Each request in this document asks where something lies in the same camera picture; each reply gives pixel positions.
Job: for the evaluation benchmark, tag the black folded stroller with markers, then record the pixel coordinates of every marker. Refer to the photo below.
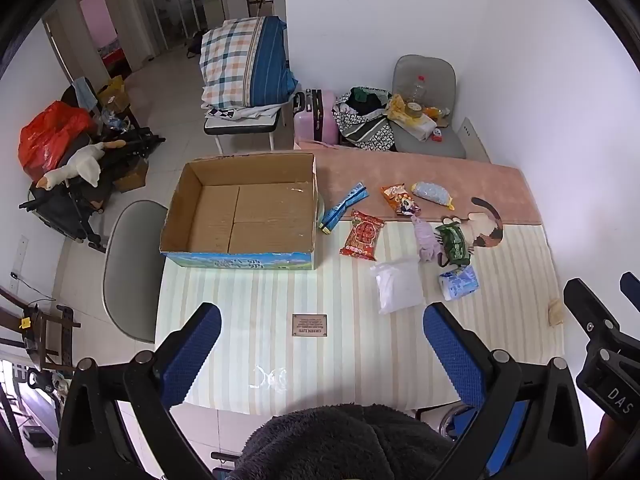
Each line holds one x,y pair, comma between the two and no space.
65,210

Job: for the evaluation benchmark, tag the green packet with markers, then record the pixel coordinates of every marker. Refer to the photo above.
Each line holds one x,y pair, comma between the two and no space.
454,244

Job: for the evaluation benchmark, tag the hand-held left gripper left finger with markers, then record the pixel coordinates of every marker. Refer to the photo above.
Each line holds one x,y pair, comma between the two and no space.
192,355

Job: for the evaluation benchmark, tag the black white patterned bag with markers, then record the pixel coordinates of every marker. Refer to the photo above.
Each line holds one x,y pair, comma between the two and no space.
367,130

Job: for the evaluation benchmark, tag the clear plastic bottle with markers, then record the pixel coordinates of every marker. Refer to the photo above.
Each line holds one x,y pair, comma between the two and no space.
420,90

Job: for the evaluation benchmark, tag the white powder bag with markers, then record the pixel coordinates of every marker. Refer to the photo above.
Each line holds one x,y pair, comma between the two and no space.
397,287

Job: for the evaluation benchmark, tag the white goose plush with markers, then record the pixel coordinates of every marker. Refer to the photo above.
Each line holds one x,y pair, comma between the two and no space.
80,162

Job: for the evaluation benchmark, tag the dark fleece garment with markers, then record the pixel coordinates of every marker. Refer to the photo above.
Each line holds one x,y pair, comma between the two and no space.
340,445

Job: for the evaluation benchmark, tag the long blue snack packet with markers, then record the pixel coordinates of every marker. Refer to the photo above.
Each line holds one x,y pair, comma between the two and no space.
342,207

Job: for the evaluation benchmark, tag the white tissue pack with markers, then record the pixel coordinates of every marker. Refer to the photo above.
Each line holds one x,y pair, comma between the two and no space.
419,127

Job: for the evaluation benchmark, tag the person's right forearm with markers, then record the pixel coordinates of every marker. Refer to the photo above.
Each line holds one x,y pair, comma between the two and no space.
615,442

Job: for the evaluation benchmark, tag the yellow plastic bag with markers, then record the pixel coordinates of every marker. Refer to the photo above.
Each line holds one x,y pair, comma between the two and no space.
396,107

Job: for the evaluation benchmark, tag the blue white tissue packet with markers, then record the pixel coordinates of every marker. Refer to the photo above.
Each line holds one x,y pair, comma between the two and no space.
459,282

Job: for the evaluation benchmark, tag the small red white box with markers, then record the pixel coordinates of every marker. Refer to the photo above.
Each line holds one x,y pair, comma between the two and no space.
437,134

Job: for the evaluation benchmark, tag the pink suitcase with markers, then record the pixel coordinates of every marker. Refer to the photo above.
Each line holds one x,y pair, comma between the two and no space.
317,120

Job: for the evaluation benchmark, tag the wooden rack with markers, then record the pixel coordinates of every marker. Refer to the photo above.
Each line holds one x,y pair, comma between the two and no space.
45,330

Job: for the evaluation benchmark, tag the brown tape roll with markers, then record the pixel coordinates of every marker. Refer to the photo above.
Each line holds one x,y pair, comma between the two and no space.
413,109

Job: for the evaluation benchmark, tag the grey shell chair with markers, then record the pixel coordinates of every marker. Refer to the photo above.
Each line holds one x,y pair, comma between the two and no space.
130,270

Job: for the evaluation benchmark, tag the red snack packet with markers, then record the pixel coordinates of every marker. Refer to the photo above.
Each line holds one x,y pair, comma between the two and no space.
362,235

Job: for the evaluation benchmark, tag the yellow cardboard box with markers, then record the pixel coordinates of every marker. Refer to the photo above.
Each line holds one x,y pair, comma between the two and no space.
114,92

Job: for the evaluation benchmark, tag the small brown cardboard box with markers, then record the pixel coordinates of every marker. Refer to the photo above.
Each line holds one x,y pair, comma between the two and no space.
132,176

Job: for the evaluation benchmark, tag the plaid blue bedding bundle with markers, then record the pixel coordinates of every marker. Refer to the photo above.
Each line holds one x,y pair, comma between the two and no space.
240,60

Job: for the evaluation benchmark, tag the pink cloth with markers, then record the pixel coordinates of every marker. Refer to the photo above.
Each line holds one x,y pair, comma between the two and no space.
315,145

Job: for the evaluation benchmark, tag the white leaning panel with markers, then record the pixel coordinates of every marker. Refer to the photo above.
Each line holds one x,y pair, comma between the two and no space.
472,142

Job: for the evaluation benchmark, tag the red plastic bag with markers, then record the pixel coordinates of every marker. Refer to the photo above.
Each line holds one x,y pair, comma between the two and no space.
45,135

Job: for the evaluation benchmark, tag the orange panda snack packet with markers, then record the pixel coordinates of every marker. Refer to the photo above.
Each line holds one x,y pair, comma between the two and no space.
398,199

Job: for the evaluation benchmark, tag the clear bag of blue beads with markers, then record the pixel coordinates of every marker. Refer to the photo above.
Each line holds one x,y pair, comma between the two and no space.
431,194

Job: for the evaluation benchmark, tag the black padded bench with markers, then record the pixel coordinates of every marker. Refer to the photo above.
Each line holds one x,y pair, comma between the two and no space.
240,125

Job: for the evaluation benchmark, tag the grey cushioned chair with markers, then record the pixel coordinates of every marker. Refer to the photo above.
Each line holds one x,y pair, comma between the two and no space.
425,67

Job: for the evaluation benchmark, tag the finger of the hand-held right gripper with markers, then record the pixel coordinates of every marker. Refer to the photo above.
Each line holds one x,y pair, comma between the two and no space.
590,310
632,287

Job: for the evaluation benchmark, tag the light blue cloth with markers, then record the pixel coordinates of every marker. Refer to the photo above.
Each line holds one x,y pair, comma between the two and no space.
85,92

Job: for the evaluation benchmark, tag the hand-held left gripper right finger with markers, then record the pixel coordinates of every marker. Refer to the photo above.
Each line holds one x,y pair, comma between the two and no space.
450,355

